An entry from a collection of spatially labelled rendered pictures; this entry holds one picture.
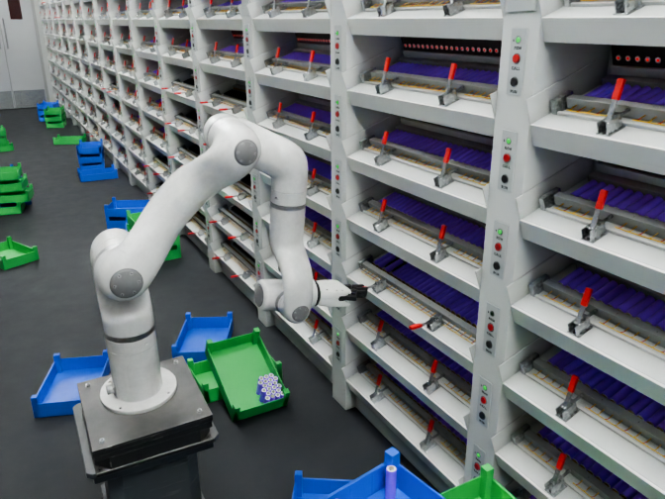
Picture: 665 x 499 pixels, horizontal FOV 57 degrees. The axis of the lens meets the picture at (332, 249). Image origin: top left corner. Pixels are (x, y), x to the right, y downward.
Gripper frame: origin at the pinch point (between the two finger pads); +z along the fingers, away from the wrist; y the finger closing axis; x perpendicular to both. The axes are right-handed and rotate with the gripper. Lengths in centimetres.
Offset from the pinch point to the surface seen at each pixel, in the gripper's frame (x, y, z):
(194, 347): -56, -84, -19
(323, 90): 54, -31, -4
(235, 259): -35, -133, 15
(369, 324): -16.6, -11.5, 14.2
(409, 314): -0.6, 16.8, 6.1
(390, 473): -5, 70, -36
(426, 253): 18.6, 22.0, 3.3
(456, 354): -2.3, 38.1, 5.6
